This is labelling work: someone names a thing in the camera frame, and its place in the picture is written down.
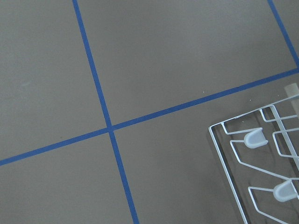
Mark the white wire cup holder rack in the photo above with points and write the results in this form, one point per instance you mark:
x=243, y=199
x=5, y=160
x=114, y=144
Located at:
x=259, y=153

